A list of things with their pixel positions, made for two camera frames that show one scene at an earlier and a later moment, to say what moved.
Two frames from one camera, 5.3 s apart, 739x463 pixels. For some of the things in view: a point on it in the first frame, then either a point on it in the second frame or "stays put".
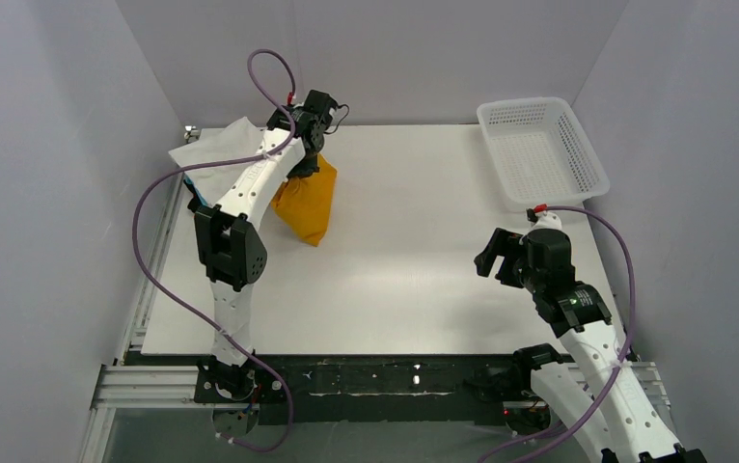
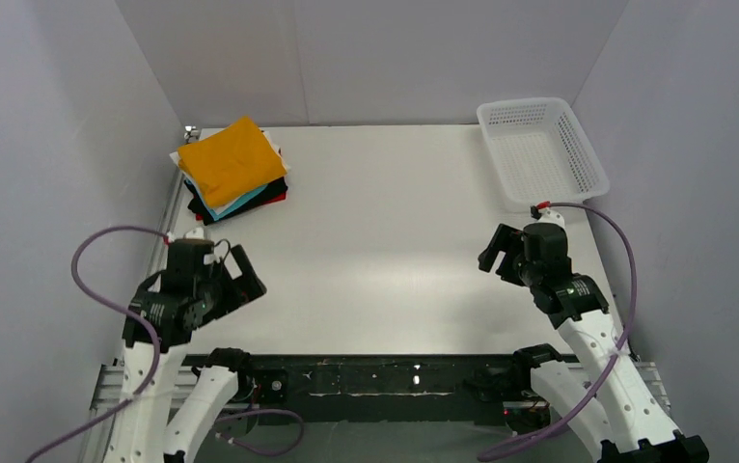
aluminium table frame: (138, 385) stays put
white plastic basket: (541, 153) stays put
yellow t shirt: (304, 204) -> (231, 163)
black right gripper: (506, 257) stays put
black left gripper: (309, 162) -> (241, 281)
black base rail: (316, 391) stays put
